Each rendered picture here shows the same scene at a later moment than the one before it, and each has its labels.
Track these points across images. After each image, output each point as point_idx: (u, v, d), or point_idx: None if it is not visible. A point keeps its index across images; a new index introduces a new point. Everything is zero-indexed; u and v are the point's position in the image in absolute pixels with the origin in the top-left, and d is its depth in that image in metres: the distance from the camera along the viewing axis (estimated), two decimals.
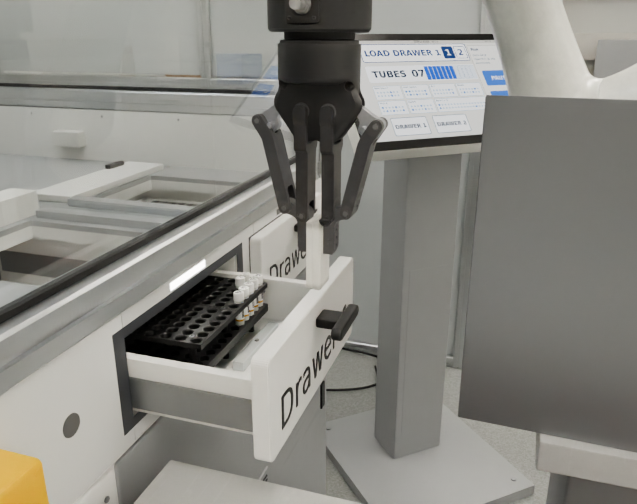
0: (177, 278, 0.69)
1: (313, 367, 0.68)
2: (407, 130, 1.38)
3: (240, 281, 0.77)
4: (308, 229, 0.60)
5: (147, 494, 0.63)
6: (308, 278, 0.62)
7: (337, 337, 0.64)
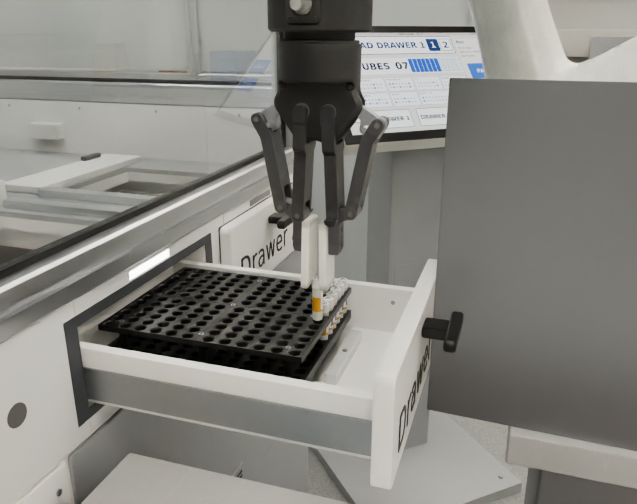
0: (137, 267, 0.68)
1: (417, 381, 0.62)
2: (390, 123, 1.36)
3: None
4: (303, 229, 0.60)
5: (102, 487, 0.61)
6: (303, 278, 0.62)
7: (451, 349, 0.58)
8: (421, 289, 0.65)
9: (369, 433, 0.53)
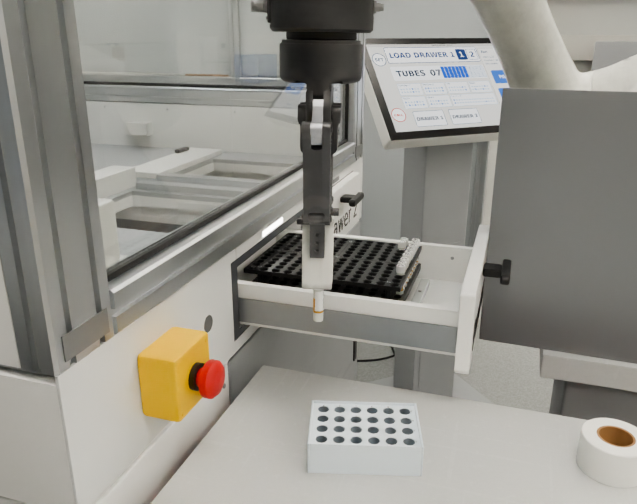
0: (266, 228, 0.91)
1: (479, 308, 0.85)
2: (427, 122, 1.60)
3: (403, 244, 0.94)
4: None
5: (251, 385, 0.84)
6: None
7: (506, 282, 0.81)
8: (479, 243, 0.89)
9: (453, 336, 0.76)
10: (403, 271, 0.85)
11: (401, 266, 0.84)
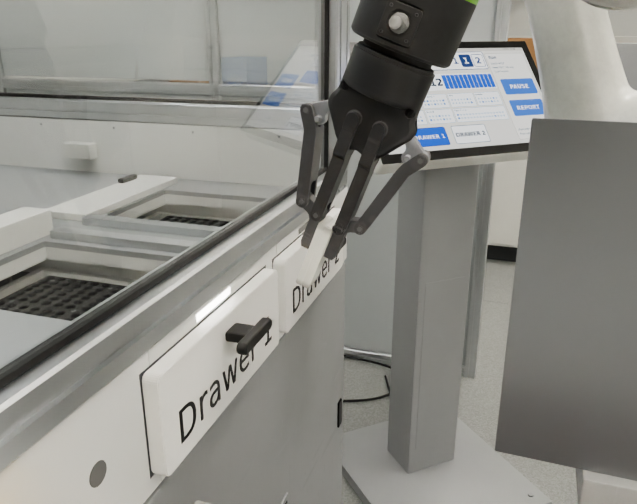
0: (203, 308, 0.66)
1: (224, 380, 0.69)
2: (426, 141, 1.35)
3: None
4: (318, 230, 0.60)
5: None
6: (301, 274, 0.62)
7: (242, 351, 0.65)
8: (236, 297, 0.72)
9: None
10: None
11: None
